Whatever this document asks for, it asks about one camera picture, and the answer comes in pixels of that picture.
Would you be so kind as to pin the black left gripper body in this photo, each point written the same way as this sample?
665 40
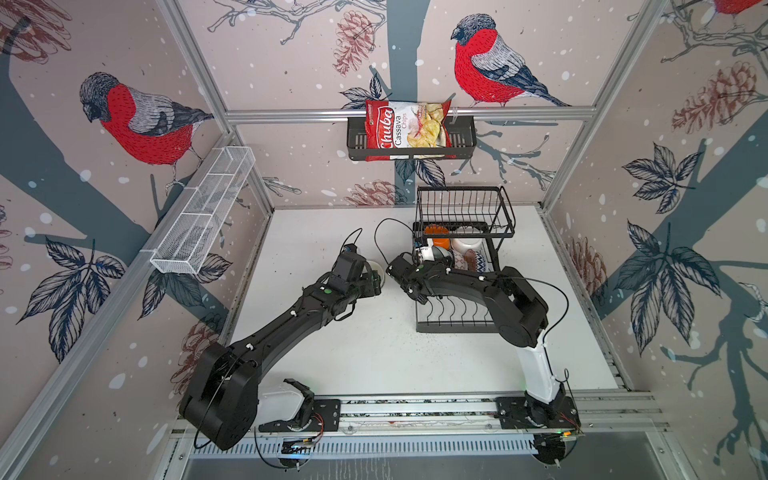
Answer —
367 285

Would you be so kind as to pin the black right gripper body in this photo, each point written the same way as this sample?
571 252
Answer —
438 266

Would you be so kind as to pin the pale green glazed bowl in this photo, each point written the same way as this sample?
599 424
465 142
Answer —
434 254

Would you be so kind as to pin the orange plastic bowl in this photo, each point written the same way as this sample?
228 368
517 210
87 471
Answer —
437 236

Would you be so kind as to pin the white ceramic bowl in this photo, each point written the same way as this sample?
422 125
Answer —
464 244

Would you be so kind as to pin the red patterned bowl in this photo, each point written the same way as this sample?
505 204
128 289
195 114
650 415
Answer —
475 261

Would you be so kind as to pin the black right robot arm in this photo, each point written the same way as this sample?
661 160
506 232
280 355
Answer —
520 315

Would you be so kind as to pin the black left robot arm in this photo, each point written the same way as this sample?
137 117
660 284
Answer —
222 398

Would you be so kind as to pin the cream ceramic bowl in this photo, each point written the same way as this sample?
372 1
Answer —
376 267

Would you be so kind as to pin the red cassava chips bag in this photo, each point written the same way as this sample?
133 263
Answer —
406 125

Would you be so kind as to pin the black wire dish rack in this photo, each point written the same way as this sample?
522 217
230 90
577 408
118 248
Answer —
467 225

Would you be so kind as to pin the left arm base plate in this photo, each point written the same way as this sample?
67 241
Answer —
300 415

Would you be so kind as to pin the black wall basket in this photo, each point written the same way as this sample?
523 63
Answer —
456 138

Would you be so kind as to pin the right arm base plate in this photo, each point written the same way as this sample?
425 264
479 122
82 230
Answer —
522 413

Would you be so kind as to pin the aluminium mounting rail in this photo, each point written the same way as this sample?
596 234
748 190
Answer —
603 410

